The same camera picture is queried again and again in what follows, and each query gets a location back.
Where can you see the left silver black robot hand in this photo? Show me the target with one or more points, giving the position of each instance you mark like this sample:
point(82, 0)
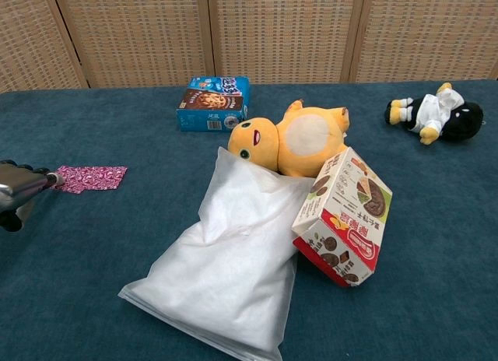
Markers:
point(19, 186)

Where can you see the blue chocolate cookie box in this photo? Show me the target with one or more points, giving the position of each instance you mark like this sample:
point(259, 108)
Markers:
point(212, 104)

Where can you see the white plastic bag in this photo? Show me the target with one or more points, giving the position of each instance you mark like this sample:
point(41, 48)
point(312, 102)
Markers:
point(225, 260)

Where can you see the yellow plush dinosaur toy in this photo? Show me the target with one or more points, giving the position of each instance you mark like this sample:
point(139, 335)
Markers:
point(307, 139)

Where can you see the woven bamboo folding screen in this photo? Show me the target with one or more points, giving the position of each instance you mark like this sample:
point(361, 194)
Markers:
point(272, 34)

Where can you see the white red snack box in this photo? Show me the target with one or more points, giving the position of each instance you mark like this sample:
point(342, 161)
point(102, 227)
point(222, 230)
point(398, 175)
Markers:
point(350, 205)

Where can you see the black penguin plush toy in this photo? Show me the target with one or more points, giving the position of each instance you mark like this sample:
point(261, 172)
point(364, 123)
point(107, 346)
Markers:
point(463, 121)

